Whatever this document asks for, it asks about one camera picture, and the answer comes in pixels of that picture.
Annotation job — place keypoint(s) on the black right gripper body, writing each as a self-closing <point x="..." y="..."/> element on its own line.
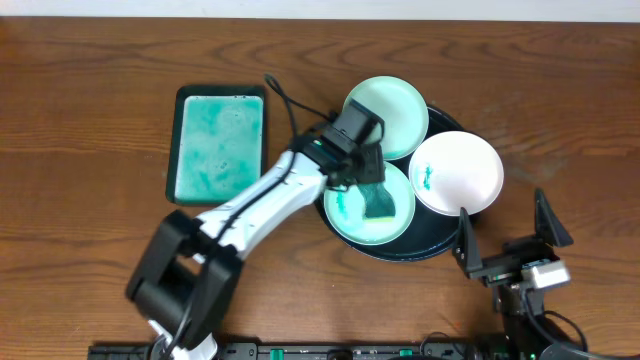
<point x="514" y="255"/>

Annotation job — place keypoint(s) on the white plate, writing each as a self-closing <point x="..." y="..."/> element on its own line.
<point x="454" y="170"/>

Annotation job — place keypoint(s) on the green scrubbing sponge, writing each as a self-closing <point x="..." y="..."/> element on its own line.
<point x="378" y="202"/>

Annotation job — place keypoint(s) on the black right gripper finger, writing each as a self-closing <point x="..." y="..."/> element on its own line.
<point x="465" y="249"/>
<point x="547" y="225"/>

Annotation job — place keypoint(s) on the mint green plate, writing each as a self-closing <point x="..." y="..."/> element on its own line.
<point x="400" y="106"/>
<point x="350" y="219"/>

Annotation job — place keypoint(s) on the black rectangular soapy water tray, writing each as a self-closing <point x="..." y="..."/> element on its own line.
<point x="218" y="143"/>

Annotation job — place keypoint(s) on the round black serving tray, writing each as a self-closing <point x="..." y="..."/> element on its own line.
<point x="428" y="234"/>

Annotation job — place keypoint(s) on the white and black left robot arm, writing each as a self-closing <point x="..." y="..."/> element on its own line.
<point x="187" y="275"/>

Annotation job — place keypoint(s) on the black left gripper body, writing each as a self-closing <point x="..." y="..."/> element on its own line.
<point x="371" y="167"/>

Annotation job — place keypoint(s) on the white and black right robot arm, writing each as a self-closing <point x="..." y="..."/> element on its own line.
<point x="529" y="332"/>

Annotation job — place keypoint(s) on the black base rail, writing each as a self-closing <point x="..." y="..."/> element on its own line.
<point x="253" y="351"/>

